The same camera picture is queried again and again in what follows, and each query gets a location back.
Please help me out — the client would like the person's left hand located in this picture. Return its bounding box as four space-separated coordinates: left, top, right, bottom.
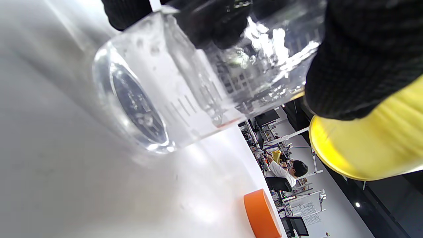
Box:
101 0 423 121

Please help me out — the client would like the yellow transparent kettle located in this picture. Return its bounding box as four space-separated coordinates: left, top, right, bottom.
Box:
291 74 423 181

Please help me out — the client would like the clear water cup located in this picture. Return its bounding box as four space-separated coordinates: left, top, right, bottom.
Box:
93 0 326 154

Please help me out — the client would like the orange water cup lid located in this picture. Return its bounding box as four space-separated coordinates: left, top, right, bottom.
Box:
244 189 282 238

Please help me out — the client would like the black monitor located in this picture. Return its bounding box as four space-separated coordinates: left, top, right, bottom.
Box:
254 109 281 128
289 217 309 237

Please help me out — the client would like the black office chair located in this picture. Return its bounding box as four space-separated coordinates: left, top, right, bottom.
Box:
265 177 293 193

